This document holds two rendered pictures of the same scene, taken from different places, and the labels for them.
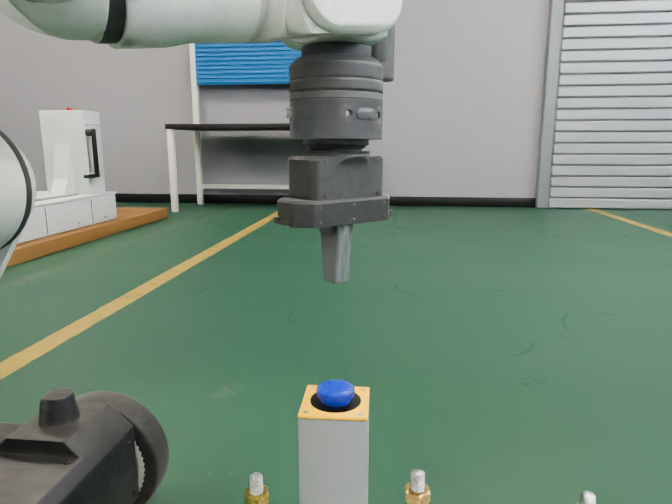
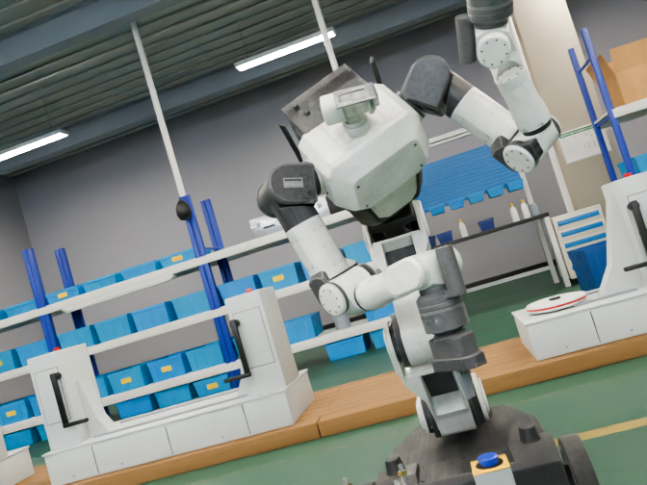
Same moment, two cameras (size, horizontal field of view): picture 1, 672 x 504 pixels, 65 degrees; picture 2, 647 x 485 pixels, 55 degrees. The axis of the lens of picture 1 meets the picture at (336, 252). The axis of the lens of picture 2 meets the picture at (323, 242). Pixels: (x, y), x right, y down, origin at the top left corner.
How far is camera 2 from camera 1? 1.30 m
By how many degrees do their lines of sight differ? 94
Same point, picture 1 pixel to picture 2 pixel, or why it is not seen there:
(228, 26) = (386, 298)
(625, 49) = not seen: outside the picture
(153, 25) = (369, 306)
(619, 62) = not seen: outside the picture
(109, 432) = (541, 456)
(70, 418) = (528, 441)
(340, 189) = (440, 354)
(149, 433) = (577, 470)
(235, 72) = not seen: outside the picture
